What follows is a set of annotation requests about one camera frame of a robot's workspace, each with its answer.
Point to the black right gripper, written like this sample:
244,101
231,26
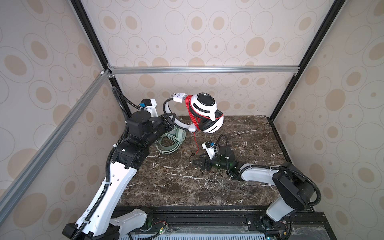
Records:
202,167

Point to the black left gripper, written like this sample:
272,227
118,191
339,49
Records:
169,123

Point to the mint green headphones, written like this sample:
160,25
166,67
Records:
176,136

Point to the black white headphones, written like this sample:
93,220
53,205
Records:
202,109

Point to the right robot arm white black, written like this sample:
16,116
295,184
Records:
297,191

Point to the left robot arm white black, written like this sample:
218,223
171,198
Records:
142,130

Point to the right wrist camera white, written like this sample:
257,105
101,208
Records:
211,149

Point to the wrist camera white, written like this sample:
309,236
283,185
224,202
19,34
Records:
211,149
149,105

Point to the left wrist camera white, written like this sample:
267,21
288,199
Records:
149,105

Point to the silver aluminium rail left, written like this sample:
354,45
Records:
21,184

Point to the silver aluminium rail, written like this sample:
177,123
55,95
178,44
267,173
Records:
204,70
21,184

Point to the black corner frame post left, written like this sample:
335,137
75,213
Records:
94,40

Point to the black corner frame post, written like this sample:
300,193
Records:
313,47
94,40

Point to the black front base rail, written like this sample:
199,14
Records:
212,223

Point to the silver aluminium rail back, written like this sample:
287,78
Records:
204,70

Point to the black corner frame post right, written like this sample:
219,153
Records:
313,47

